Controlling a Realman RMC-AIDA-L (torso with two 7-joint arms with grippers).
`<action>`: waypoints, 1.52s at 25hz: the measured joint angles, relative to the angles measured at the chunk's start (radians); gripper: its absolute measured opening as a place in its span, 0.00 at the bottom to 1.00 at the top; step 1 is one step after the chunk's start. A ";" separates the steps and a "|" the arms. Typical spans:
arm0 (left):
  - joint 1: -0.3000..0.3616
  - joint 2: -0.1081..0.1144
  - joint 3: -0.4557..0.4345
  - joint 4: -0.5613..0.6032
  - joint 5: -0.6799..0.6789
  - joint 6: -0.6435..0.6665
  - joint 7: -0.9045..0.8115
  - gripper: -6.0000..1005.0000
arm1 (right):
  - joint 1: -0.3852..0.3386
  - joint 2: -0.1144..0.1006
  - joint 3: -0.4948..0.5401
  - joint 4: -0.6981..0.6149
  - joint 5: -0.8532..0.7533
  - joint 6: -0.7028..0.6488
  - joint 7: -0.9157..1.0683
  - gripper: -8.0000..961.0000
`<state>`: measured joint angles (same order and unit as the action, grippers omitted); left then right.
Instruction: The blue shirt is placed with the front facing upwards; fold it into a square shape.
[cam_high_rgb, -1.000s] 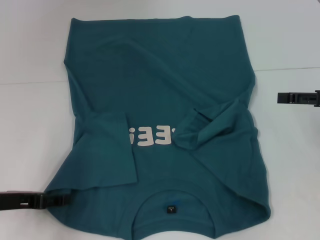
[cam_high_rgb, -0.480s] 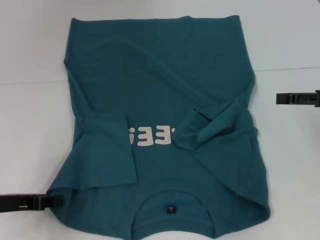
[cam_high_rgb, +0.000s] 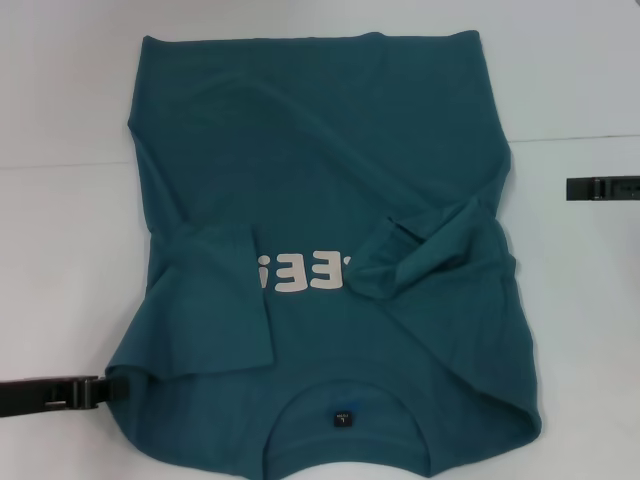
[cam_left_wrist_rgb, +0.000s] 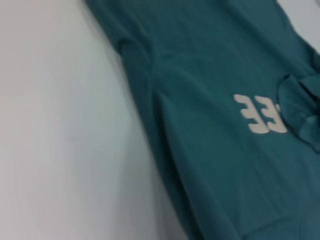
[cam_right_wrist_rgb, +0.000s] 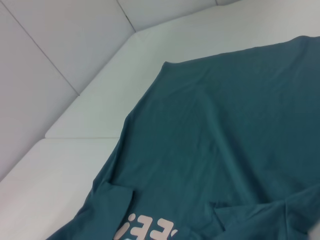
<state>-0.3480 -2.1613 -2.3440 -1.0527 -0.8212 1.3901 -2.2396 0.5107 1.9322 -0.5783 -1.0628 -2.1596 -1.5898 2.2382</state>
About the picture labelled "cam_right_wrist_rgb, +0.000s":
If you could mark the teal t-shirt with white print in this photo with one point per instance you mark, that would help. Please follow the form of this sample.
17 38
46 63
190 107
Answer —
212 137

